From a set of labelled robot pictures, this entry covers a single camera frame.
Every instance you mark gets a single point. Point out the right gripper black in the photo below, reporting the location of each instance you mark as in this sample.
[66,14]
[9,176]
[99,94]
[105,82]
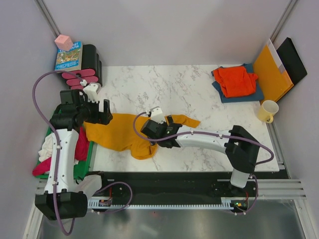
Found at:
[170,119]

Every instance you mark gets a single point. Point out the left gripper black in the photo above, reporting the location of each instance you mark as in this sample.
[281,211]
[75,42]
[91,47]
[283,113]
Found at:
[100,117]

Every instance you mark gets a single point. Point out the yellow t shirt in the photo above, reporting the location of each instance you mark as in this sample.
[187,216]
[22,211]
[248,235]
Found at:
[119,135]

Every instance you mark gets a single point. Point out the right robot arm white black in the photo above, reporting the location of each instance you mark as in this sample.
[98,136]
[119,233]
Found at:
[240,147]

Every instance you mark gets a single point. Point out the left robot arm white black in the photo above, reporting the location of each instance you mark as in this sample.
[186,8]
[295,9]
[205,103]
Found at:
[63,198]

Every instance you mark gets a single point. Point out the black pink drawer organizer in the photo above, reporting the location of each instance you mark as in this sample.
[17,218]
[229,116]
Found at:
[91,69]

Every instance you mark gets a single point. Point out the magenta t shirt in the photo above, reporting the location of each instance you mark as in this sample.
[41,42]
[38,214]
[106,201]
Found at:
[81,152]

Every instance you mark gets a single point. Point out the colourful paperback book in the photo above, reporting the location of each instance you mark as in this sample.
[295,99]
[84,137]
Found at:
[70,60]

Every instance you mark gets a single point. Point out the white t shirt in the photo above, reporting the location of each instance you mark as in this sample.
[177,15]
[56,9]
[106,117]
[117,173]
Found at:
[46,149]

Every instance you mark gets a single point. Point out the pink cube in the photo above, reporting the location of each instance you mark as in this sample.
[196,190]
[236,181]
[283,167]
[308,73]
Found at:
[63,42]

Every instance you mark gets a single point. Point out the orange folded t shirt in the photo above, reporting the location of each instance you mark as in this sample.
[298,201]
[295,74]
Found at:
[235,81]

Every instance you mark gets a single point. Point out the blue folded t shirt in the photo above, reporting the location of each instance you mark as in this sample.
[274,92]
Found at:
[257,96]

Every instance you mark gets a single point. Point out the yellow mug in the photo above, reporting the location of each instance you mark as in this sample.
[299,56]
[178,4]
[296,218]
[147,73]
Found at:
[267,111]

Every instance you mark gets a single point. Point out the orange padded envelope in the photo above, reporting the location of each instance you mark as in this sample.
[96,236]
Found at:
[274,79]

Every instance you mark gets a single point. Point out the black flat board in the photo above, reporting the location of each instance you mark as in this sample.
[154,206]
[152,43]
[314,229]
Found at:
[291,61]

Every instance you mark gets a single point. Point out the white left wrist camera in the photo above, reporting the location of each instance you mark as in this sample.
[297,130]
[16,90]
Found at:
[91,90]

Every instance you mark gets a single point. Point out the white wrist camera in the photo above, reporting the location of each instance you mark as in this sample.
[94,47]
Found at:
[156,114]
[91,90]

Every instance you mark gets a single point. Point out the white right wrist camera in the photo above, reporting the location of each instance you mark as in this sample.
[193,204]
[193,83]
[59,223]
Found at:
[156,114]

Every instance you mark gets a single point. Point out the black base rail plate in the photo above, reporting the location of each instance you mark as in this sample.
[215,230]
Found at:
[174,188]

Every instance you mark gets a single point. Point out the white cable duct strip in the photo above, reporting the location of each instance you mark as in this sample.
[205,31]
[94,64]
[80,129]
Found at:
[103,203]

